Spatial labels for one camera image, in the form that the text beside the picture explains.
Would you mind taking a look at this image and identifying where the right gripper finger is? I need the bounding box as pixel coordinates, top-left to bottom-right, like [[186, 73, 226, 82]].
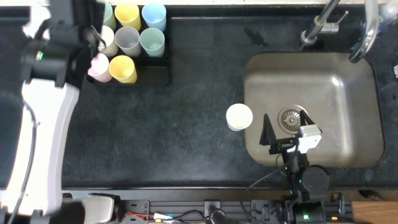
[[298, 109, 315, 129], [259, 113, 277, 146]]

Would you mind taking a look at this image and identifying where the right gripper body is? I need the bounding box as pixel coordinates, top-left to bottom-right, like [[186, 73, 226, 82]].
[[268, 138, 300, 156]]

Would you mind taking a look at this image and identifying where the white cup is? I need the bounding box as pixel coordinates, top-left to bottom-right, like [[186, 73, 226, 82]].
[[226, 103, 254, 132]]

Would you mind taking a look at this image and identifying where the pink cup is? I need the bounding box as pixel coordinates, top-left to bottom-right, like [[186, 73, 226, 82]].
[[87, 52, 113, 83]]

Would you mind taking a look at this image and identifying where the steel sink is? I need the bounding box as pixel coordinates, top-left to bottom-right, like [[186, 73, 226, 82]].
[[243, 51, 386, 169]]

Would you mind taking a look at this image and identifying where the steel tap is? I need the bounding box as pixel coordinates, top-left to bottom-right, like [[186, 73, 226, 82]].
[[299, 0, 382, 65]]

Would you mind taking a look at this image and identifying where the black tray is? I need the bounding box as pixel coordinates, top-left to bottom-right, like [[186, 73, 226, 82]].
[[86, 2, 171, 88]]

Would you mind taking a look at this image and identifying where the blue soap bottle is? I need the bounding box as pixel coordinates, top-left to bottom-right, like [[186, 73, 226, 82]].
[[377, 1, 398, 35]]

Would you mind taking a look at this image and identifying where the green cup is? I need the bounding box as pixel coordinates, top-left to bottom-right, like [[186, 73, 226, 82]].
[[139, 27, 166, 58], [103, 2, 118, 31]]

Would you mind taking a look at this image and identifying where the yellow cup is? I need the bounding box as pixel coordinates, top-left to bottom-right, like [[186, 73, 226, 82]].
[[114, 2, 142, 31], [108, 55, 138, 84]]

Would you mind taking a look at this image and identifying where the blue cup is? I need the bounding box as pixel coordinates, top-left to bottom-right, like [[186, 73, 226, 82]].
[[141, 2, 167, 32]]

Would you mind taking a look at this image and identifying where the grey cup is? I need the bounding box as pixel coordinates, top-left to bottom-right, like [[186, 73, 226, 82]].
[[114, 26, 142, 58]]

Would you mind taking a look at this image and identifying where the cream cup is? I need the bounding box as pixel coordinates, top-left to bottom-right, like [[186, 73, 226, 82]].
[[98, 25, 119, 57]]

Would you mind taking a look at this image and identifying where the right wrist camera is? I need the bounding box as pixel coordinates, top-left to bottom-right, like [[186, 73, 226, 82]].
[[286, 124, 323, 154]]

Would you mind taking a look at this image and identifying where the mounting rail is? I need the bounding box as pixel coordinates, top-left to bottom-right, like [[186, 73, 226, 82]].
[[62, 192, 355, 224]]

